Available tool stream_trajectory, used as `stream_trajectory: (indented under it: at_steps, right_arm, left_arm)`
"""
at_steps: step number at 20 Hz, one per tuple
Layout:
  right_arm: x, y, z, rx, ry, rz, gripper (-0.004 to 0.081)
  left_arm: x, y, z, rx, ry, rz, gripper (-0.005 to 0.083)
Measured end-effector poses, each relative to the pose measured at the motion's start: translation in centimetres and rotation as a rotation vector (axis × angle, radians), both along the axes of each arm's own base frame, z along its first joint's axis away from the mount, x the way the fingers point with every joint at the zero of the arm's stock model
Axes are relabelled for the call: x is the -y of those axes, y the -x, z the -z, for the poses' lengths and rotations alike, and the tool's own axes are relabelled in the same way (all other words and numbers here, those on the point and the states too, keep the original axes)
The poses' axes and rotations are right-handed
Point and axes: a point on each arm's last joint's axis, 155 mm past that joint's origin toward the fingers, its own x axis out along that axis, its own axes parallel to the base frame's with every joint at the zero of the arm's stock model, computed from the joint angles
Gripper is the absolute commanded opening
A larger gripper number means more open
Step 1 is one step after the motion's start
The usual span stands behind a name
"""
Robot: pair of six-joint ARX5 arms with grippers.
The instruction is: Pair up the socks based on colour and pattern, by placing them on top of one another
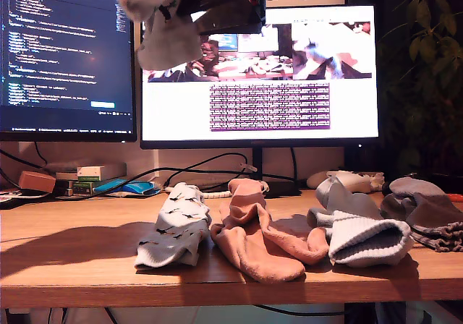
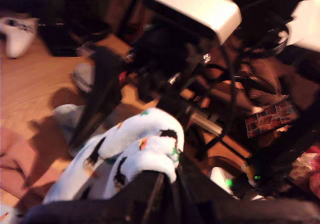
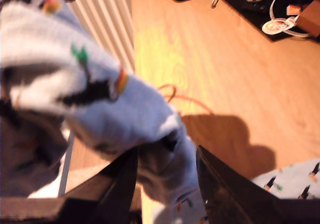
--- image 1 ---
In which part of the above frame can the white and green box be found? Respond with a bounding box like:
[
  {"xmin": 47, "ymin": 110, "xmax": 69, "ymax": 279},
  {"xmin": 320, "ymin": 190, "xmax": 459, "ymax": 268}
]
[{"xmin": 76, "ymin": 166, "xmax": 106, "ymax": 184}]

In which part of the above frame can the white patterned item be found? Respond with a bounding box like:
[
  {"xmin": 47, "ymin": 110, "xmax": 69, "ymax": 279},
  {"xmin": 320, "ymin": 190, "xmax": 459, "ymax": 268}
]
[{"xmin": 368, "ymin": 172, "xmax": 385, "ymax": 192}]

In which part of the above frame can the monitor with bright white screen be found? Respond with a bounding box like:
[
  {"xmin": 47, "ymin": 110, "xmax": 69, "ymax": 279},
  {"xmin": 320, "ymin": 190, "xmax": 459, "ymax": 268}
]
[{"xmin": 139, "ymin": 5, "xmax": 380, "ymax": 150}]

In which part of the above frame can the pink sock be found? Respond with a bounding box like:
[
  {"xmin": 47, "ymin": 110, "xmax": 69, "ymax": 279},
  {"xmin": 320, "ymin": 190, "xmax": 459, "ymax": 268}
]
[
  {"xmin": 219, "ymin": 178, "xmax": 331, "ymax": 266},
  {"xmin": 210, "ymin": 222, "xmax": 307, "ymax": 284}
]

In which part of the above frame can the black patterned flat item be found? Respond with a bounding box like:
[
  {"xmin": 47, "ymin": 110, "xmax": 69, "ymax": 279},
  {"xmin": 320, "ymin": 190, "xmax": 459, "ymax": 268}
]
[{"xmin": 0, "ymin": 189, "xmax": 51, "ymax": 210}]

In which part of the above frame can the white animal print sock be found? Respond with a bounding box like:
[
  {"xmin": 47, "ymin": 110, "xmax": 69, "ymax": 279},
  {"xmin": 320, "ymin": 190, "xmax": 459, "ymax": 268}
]
[
  {"xmin": 134, "ymin": 182, "xmax": 213, "ymax": 270},
  {"xmin": 111, "ymin": 0, "xmax": 203, "ymax": 72}
]

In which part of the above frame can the dark green box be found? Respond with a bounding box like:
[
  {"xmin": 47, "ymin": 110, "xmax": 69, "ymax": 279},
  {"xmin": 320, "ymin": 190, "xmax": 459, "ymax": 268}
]
[{"xmin": 54, "ymin": 179, "xmax": 95, "ymax": 198}]

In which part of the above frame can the blue plastic pack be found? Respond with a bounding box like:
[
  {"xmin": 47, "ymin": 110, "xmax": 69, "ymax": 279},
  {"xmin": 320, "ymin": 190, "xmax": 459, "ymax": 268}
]
[{"xmin": 93, "ymin": 179, "xmax": 162, "ymax": 197}]

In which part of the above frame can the monitor with dark code screen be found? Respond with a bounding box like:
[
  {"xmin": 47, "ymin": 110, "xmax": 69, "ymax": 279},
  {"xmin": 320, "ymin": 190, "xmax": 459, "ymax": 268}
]
[{"xmin": 0, "ymin": 0, "xmax": 137, "ymax": 144}]

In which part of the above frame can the black desk cable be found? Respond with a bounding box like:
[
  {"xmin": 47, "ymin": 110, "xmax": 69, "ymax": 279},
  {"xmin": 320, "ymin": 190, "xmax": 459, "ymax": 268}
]
[
  {"xmin": 289, "ymin": 148, "xmax": 300, "ymax": 184},
  {"xmin": 86, "ymin": 153, "xmax": 250, "ymax": 195},
  {"xmin": 0, "ymin": 142, "xmax": 50, "ymax": 191},
  {"xmin": 252, "ymin": 304, "xmax": 347, "ymax": 318}
]

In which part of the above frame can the grey frilly cuff sock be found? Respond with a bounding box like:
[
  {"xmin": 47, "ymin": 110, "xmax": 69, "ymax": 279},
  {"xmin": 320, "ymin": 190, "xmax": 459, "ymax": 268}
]
[
  {"xmin": 388, "ymin": 177, "xmax": 463, "ymax": 233},
  {"xmin": 379, "ymin": 192, "xmax": 463, "ymax": 253}
]

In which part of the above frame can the white game controller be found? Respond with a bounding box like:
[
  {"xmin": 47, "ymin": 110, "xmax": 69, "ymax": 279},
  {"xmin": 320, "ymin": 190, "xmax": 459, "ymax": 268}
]
[{"xmin": 334, "ymin": 171, "xmax": 373, "ymax": 194}]

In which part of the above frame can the black monitor stand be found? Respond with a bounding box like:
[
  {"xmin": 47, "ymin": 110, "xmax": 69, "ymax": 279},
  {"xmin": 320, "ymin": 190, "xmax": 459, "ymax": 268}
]
[{"xmin": 213, "ymin": 148, "xmax": 303, "ymax": 199}]

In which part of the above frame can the green leafy houseplant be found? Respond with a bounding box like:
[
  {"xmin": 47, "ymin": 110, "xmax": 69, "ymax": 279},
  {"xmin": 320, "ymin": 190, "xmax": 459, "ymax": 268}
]
[{"xmin": 375, "ymin": 0, "xmax": 463, "ymax": 180}]

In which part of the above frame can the cream rounded device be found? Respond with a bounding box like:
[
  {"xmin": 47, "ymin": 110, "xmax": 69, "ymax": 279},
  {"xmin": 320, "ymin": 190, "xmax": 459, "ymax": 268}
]
[{"xmin": 305, "ymin": 171, "xmax": 328, "ymax": 190}]

